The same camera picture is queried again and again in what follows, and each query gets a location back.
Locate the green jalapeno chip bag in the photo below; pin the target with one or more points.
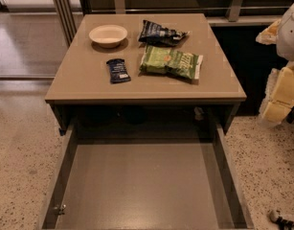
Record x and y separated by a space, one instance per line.
157 60

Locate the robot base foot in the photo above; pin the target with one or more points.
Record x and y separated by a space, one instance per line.
285 221

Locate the dark blue chip bag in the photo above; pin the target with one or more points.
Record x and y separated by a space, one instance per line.
155 34

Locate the white paper bowl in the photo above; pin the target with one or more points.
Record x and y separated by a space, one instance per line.
108 36

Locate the tan cabinet with top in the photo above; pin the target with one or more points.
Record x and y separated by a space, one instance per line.
83 76

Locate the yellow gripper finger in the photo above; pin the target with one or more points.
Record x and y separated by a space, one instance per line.
269 35
279 95

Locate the small dark blue snack packet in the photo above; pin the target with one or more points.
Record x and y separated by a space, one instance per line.
117 71

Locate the open grey top drawer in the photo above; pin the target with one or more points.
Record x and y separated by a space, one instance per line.
155 176

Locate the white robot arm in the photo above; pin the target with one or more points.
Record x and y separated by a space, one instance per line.
284 44

